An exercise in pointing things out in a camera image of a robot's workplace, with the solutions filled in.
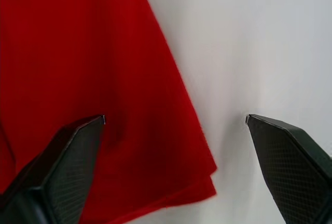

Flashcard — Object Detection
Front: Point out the red t-shirt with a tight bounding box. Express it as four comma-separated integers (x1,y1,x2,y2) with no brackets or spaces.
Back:
0,0,218,224

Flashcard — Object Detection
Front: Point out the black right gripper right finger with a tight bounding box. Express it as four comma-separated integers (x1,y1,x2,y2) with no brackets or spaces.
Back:
245,114,332,224

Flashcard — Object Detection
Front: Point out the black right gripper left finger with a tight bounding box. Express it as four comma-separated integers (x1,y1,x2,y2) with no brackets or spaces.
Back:
0,115,106,224

